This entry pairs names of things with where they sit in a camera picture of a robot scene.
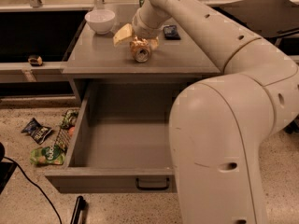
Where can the grey cabinet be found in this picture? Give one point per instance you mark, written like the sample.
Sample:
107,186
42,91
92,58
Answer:
96,57

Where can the dark blue snack packet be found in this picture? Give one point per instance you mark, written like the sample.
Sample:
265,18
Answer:
171,32

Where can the black rod on floor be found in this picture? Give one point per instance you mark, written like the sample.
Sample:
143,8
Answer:
77,216

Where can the checkered snack bag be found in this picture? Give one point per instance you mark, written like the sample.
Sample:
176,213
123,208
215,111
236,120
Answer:
63,140

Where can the green soda can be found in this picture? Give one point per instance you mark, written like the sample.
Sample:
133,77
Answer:
141,3

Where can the yellow black tape measure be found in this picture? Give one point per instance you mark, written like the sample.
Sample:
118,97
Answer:
35,60

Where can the white bowl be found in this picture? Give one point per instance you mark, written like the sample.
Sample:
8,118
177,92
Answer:
100,20

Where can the green chip bag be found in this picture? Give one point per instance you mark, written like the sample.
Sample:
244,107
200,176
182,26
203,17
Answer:
52,155

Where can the red apple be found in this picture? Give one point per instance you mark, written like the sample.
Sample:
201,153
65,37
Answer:
71,131

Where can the orange soda can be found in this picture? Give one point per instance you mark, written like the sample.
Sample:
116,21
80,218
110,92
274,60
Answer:
140,49

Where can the black drawer handle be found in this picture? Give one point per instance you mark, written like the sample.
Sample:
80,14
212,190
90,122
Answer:
152,185

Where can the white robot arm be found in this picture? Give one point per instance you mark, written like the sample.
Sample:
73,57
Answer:
216,125

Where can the green patterned snack bag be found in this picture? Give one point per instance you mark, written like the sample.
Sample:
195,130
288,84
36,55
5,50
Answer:
69,119

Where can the open grey top drawer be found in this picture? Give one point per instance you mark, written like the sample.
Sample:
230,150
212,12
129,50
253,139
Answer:
121,134

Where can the blue chip bag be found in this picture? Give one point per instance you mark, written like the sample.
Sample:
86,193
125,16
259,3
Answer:
37,131

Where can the black stand base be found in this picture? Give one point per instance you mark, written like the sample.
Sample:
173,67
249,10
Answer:
7,168

